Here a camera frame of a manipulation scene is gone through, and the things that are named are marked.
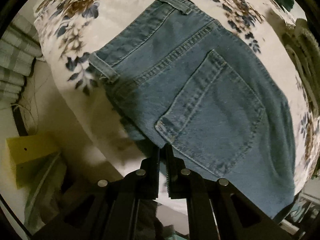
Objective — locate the blue denim jeans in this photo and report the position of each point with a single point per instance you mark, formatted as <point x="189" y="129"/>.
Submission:
<point x="177" y="77"/>

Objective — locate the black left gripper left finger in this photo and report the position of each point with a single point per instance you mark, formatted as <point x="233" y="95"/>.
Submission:
<point x="123" y="209"/>

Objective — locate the floral bed blanket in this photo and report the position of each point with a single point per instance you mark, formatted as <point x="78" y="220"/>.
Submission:
<point x="69" y="30"/>

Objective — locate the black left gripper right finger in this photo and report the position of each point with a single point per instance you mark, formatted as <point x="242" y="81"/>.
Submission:
<point x="216" y="209"/>

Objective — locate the green plaid cloth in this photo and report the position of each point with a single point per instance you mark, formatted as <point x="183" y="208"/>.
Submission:
<point x="20" y="47"/>

